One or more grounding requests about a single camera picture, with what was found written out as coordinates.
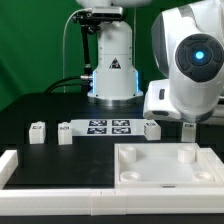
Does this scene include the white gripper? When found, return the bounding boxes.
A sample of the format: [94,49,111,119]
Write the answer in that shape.
[143,79,181,120]

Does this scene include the white square tabletop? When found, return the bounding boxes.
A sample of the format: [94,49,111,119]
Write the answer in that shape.
[114,143,224,189]

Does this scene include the white marker sheet with tags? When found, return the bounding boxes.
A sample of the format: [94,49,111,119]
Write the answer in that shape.
[71,119,144,136]

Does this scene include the black camera on mount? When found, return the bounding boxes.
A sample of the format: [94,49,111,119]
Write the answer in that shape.
[73,6,124,24]

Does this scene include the black cable bundle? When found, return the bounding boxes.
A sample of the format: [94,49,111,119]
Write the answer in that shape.
[43,75,88,94]

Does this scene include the white obstacle wall front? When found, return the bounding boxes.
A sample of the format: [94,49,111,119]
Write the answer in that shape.
[0,188,224,216]

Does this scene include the white cable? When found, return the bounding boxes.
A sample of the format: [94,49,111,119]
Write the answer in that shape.
[62,8,88,94]

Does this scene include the white obstacle wall left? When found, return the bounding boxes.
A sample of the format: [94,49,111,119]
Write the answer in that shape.
[0,150,18,190]

